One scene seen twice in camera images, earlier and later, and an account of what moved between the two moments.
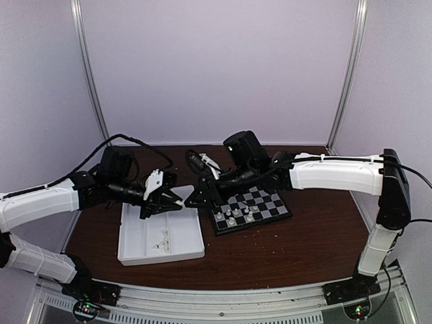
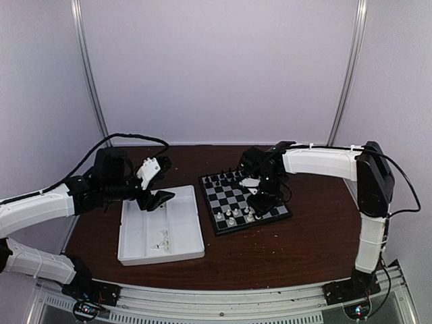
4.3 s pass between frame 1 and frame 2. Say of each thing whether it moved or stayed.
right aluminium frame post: stayed
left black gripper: moved
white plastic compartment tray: stayed
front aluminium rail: stayed
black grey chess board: stayed
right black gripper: moved
